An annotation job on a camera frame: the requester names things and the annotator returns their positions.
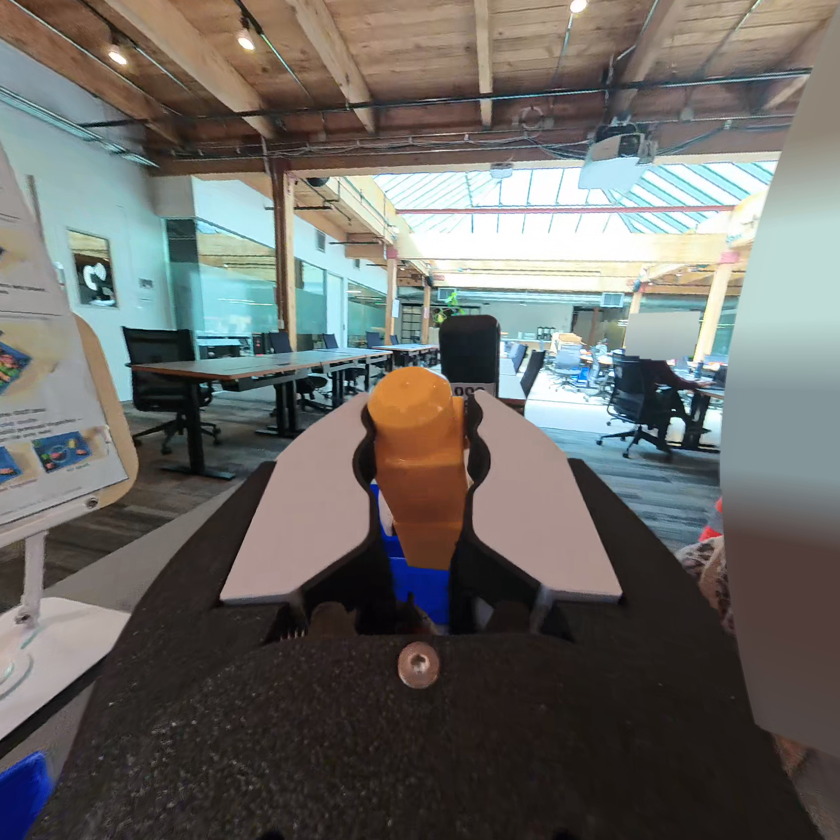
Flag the rounded wooden board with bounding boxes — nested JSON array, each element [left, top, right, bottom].
[[72, 311, 140, 509]]

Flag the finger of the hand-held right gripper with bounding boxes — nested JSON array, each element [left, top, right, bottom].
[[718, 0, 840, 756]]

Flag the white folding stand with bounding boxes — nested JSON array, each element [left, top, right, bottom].
[[0, 489, 132, 742]]

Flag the black mesh office chair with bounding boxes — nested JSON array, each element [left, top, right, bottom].
[[122, 326, 221, 454]]

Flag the person's right forearm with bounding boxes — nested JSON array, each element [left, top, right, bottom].
[[676, 541, 840, 840]]

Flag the orange mega block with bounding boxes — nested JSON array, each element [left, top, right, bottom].
[[366, 366, 475, 568]]

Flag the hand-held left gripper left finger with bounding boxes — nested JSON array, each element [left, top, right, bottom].
[[218, 394, 385, 606]]

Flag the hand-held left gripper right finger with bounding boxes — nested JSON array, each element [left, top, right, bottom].
[[456, 390, 624, 627]]

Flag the printed instruction sheet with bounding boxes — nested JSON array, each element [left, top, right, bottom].
[[0, 141, 129, 526]]

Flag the framed wall picture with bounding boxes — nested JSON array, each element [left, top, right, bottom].
[[67, 228, 120, 309]]

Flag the wooden column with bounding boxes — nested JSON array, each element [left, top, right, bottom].
[[272, 161, 298, 352], [694, 262, 739, 362]]

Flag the black box with white tag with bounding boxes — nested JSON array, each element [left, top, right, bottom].
[[438, 314, 501, 401]]

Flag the blue plastic bin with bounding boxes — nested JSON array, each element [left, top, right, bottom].
[[0, 486, 454, 840]]

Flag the long wooden top desk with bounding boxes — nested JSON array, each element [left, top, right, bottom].
[[128, 344, 441, 476]]

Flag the white ceiling projector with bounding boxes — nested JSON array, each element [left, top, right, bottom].
[[579, 121, 657, 191]]

